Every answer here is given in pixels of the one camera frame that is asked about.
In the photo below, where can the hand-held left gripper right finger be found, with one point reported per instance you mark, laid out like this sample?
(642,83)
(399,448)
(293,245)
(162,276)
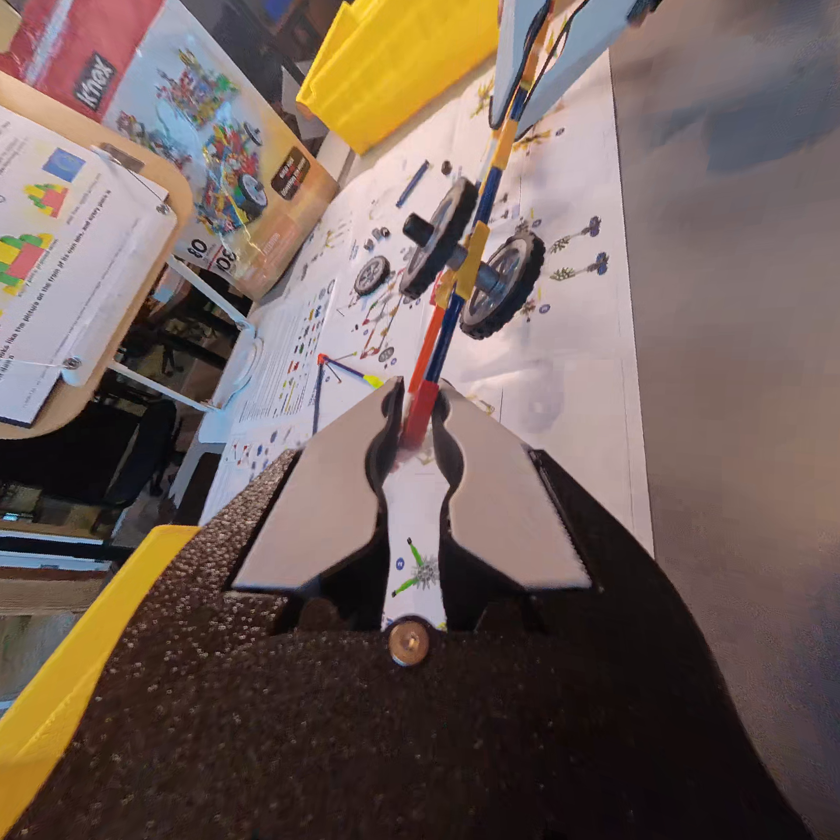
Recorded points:
(512,525)

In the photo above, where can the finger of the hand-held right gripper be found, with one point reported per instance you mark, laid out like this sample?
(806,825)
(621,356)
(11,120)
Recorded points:
(519,53)
(591,40)

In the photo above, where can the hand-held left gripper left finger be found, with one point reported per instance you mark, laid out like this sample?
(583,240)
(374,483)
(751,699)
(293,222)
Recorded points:
(315,525)

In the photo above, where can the yellow plastic bin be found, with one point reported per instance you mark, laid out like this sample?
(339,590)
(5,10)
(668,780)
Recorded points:
(79,670)
(394,66)

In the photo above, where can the blue rod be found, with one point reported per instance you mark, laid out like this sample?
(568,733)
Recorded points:
(414,184)

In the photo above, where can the colourful construction toy model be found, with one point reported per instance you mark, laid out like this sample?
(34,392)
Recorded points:
(427,374)

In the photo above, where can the grey desk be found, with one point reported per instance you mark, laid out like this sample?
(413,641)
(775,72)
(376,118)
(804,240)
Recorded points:
(735,394)

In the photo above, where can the blue rod V-shaped assembly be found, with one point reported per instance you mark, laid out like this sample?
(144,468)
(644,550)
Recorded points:
(341,372)

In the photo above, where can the printed instruction sheet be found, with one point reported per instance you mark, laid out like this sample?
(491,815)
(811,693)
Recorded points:
(578,381)

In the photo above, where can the black office chair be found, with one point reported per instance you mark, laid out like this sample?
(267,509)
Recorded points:
(138,460)

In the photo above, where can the white stand base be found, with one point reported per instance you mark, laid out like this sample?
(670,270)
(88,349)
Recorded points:
(197,341)

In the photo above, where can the cardboard toy box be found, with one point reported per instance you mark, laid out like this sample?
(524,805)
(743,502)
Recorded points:
(197,118)

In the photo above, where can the printed instruction board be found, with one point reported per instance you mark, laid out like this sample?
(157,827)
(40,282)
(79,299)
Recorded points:
(66,250)

